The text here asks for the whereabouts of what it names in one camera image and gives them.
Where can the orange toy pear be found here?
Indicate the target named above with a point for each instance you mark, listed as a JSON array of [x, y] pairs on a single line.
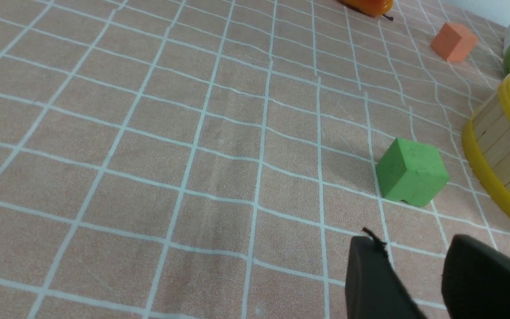
[[372, 8]]

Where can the green foam cube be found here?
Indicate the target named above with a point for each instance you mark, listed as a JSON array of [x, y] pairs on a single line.
[[411, 172]]

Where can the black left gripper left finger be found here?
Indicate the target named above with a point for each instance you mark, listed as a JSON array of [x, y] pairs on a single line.
[[373, 289]]

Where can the pink grid tablecloth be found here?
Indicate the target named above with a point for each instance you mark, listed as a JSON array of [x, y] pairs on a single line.
[[212, 159]]

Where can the orange foam cube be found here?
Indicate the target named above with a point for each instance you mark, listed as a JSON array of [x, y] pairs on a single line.
[[454, 42]]

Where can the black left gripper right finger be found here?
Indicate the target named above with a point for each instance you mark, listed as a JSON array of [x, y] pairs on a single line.
[[475, 280]]

